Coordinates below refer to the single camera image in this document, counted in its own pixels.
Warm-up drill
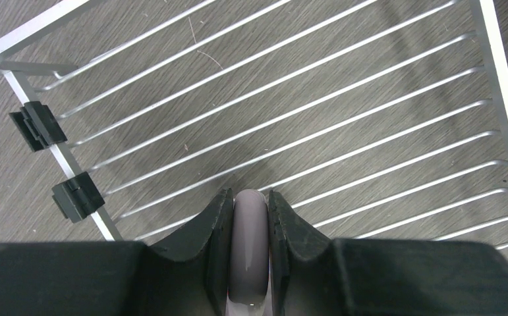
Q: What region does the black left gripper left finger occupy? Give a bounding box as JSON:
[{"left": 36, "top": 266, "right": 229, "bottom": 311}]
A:
[{"left": 0, "top": 188, "right": 233, "bottom": 315}]

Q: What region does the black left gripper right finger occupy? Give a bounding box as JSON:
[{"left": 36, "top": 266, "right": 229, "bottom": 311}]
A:
[{"left": 268, "top": 191, "right": 508, "bottom": 315}]

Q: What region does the mauve pink mug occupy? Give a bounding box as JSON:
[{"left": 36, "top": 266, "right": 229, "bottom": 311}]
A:
[{"left": 226, "top": 190, "right": 269, "bottom": 315}]

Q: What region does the metal wire dish rack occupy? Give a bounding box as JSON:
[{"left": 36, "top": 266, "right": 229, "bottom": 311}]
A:
[{"left": 0, "top": 1, "right": 508, "bottom": 259}]

